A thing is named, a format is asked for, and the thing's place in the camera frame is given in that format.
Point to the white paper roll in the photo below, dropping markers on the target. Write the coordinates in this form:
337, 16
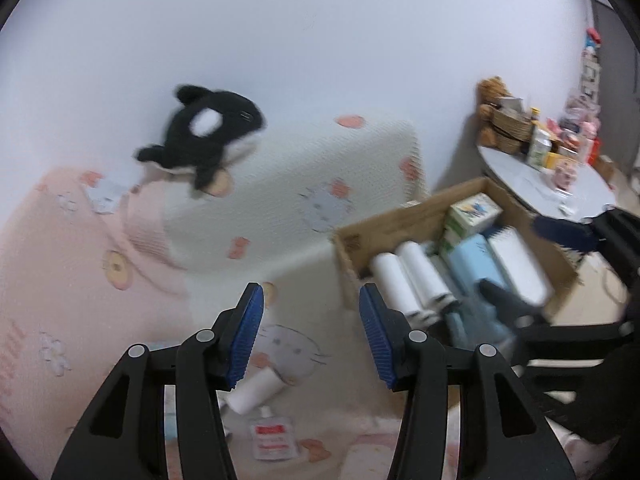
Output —
430, 275
395, 280

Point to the pink printed cup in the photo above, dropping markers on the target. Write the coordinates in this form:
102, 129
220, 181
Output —
567, 177

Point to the white flat pack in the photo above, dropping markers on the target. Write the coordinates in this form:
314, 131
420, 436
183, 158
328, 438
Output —
517, 265

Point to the brown teddy bear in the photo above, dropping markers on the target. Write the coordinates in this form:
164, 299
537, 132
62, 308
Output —
492, 95

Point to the white pouch with red label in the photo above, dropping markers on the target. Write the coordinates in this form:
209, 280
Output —
272, 435

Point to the white tube bottle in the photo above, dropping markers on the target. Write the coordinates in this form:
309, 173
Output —
255, 390

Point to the dark grey door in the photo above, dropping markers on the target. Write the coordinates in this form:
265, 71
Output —
612, 60

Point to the pile of pink packages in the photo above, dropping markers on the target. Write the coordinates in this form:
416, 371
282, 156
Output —
580, 125

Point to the yellow green printed carton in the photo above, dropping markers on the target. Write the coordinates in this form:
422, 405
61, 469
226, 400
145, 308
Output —
472, 215

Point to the plain light blue pack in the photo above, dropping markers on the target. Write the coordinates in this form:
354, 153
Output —
472, 265

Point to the black white orca plush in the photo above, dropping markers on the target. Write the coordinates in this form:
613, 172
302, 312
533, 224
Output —
200, 135

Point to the cardboard box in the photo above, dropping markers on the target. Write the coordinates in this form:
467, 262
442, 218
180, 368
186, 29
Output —
395, 225

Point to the cream printed pillow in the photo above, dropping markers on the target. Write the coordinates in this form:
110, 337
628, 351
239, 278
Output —
300, 170

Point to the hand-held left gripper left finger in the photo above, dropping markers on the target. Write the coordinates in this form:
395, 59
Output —
245, 340

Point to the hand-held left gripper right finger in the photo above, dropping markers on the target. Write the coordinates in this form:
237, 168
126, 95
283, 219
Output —
375, 340

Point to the pink printed bedsheet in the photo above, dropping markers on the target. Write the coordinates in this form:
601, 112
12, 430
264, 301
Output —
60, 280

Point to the white green bottle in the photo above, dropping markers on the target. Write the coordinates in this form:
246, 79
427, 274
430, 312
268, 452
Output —
539, 147

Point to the grey round table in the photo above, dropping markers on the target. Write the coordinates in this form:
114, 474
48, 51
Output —
525, 180

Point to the wicker basket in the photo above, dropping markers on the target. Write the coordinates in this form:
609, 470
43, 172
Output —
510, 127

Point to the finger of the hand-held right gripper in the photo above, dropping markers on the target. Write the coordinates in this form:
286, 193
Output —
507, 302
565, 232

